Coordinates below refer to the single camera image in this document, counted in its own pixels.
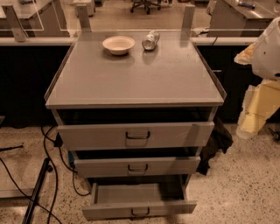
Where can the grey middle drawer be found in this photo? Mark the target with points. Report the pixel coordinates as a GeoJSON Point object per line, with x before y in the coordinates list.
{"type": "Point", "coordinates": [142, 166]}

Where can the left grey support post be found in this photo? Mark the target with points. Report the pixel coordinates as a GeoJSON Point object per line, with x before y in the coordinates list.
{"type": "Point", "coordinates": [14, 23]}

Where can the white bowl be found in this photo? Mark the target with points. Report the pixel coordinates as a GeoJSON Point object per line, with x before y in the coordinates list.
{"type": "Point", "coordinates": [118, 45]}

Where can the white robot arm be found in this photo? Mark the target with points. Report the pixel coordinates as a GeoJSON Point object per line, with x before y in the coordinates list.
{"type": "Point", "coordinates": [266, 56]}

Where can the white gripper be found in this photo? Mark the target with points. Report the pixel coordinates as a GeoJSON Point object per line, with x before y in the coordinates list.
{"type": "Point", "coordinates": [268, 57]}

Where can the black metal bar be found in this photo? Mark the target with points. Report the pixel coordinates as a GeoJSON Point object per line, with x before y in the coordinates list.
{"type": "Point", "coordinates": [34, 199]}

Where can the grey drawer cabinet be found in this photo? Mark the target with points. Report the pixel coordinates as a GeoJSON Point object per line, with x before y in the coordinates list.
{"type": "Point", "coordinates": [171, 84]}

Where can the grey support post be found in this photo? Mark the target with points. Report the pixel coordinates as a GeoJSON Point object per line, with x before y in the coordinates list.
{"type": "Point", "coordinates": [83, 18]}
{"type": "Point", "coordinates": [188, 17]}
{"type": "Point", "coordinates": [14, 23]}

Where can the background steel table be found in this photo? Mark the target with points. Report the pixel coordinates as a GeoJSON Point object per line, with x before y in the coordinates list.
{"type": "Point", "coordinates": [242, 18]}

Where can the grey bottom drawer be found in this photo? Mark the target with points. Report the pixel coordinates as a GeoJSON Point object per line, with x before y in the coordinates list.
{"type": "Point", "coordinates": [137, 200]}

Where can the middle grey support post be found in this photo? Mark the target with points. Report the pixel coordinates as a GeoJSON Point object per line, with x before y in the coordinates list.
{"type": "Point", "coordinates": [83, 18]}

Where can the grey drawer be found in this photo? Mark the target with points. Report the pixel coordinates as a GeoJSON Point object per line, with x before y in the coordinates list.
{"type": "Point", "coordinates": [135, 135]}
{"type": "Point", "coordinates": [142, 166]}
{"type": "Point", "coordinates": [137, 200]}

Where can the grey top drawer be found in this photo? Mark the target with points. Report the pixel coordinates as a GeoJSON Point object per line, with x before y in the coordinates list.
{"type": "Point", "coordinates": [135, 135]}

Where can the right grey support post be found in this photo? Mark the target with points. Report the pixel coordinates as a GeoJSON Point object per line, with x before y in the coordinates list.
{"type": "Point", "coordinates": [188, 17]}

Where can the black office chair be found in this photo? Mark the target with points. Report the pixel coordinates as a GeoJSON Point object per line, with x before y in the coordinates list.
{"type": "Point", "coordinates": [146, 5]}

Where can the crushed silver can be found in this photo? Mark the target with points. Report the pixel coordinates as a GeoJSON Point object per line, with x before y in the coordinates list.
{"type": "Point", "coordinates": [150, 40]}

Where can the black cloth on floor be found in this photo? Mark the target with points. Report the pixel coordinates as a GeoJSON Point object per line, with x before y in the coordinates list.
{"type": "Point", "coordinates": [219, 140]}

